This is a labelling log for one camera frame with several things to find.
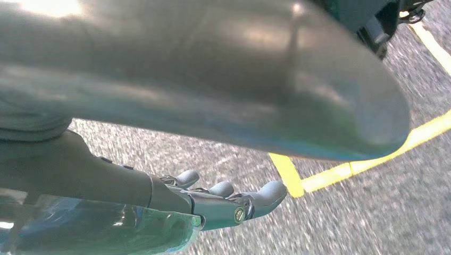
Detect clear plastic film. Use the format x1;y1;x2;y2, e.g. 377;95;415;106
0;188;203;255

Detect yellow floor tape square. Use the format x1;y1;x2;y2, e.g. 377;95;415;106
269;21;451;199

